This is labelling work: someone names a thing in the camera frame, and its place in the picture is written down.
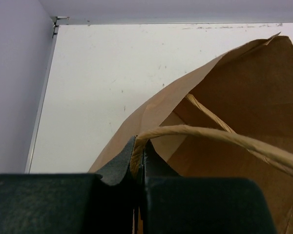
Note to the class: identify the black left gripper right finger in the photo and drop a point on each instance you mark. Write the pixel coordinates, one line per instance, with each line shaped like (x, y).
(173, 204)

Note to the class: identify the brown paper bag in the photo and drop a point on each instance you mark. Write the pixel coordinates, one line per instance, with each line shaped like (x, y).
(248, 91)

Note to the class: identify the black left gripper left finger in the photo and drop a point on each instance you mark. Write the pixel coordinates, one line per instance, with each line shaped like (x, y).
(92, 203)

